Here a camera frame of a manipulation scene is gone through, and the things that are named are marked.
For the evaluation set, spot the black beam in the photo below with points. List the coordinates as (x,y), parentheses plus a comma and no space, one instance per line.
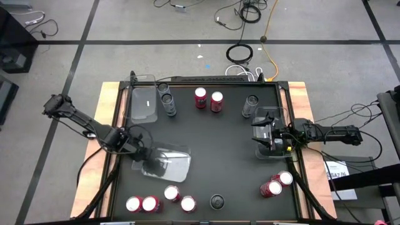
(368,176)

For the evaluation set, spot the clear plastic bin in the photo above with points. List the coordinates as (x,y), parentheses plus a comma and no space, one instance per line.
(178,168)
(143,106)
(264,132)

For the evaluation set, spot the black table mat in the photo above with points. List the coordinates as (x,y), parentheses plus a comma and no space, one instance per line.
(218,162)

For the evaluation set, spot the yellow gripper tag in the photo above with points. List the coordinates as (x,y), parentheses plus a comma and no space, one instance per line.
(289,148)

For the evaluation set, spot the red Coca-Cola can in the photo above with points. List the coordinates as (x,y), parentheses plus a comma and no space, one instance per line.
(272,188)
(188,203)
(172,192)
(285,178)

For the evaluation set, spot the black metal table frame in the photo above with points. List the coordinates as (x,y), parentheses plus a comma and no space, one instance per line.
(282,85)

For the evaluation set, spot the grey desk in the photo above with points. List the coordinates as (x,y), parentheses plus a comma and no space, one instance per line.
(389,125)

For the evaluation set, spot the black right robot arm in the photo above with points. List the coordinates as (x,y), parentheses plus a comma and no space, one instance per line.
(337,132)

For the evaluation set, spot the grey box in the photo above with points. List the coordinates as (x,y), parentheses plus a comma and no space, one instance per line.
(15,3)

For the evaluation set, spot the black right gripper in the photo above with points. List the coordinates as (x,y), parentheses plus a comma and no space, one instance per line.
(281,137)

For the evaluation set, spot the white paper label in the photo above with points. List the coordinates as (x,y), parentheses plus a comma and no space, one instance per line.
(343,196)

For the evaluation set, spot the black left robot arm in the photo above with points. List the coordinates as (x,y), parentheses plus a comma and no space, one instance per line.
(93,126)

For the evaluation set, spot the silver Celsius can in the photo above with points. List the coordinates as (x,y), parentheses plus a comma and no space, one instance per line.
(250,107)
(168,106)
(217,202)
(163,88)

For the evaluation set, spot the dark flat panel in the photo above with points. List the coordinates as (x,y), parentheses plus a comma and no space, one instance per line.
(6,97)

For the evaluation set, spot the pink object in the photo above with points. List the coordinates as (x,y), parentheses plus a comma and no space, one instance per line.
(380,222)

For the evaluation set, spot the red Fanta strawberry can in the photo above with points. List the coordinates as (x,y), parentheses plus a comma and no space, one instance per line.
(133,204)
(150,204)
(200,100)
(216,104)

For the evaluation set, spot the black ribbed bar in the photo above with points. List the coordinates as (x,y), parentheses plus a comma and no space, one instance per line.
(209,78)

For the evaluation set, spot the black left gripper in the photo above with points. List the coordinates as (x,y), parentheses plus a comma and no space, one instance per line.
(145,156)

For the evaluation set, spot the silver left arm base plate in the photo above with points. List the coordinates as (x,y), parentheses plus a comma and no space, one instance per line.
(90,135)

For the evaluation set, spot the black cabinet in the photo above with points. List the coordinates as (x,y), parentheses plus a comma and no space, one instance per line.
(15,40)

